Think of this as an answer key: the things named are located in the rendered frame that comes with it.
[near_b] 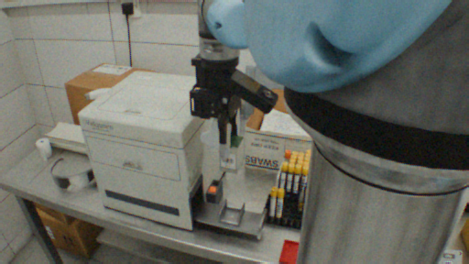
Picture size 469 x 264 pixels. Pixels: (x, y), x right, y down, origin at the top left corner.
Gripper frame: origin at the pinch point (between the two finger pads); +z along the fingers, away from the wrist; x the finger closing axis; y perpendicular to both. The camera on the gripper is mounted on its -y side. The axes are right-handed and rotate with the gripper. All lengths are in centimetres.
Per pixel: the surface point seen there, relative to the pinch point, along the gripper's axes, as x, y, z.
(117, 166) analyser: 5.0, 27.5, 7.9
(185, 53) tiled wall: -59, 39, 2
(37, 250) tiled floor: -14, 129, 112
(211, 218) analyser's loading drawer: 2.0, 4.9, 20.6
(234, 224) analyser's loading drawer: 2.7, -1.5, 19.7
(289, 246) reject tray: 1.7, -14.9, 24.4
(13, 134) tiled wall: -38, 142, 47
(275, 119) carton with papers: -47, 0, 18
